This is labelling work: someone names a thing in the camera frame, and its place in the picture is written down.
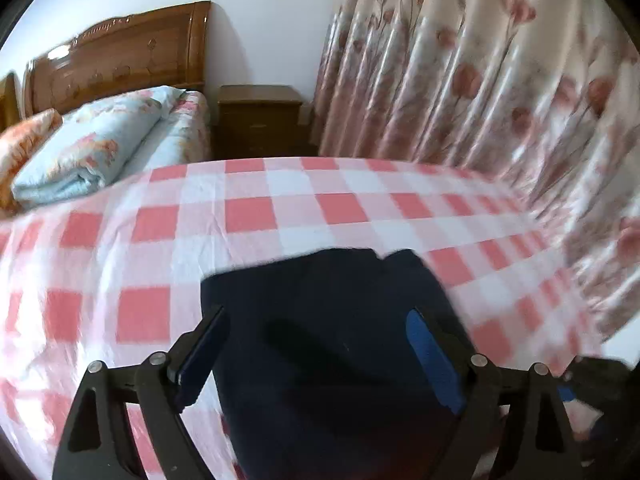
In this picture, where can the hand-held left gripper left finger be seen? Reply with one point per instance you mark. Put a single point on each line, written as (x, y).
(200, 365)

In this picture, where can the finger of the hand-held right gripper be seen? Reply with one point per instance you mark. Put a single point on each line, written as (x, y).
(566, 393)

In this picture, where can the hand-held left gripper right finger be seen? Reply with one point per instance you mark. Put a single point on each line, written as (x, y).
(432, 360)

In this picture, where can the red white striped navy shirt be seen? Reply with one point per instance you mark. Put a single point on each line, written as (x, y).
(325, 360)

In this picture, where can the pink white checked bed cover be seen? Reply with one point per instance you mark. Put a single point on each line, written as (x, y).
(150, 210)

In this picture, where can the blue floral bed sheet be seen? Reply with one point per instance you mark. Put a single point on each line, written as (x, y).
(185, 135)

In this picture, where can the folded blue floral quilt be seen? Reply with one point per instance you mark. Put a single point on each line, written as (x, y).
(85, 145)

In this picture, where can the wooden nightstand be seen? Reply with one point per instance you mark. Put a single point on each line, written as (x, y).
(260, 120)

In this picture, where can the orange floral pillow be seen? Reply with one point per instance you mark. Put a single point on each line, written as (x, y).
(25, 145)

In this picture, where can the pink floral curtain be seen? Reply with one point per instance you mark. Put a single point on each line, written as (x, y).
(450, 60)

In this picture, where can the wooden headboard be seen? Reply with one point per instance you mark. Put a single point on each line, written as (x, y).
(125, 55)

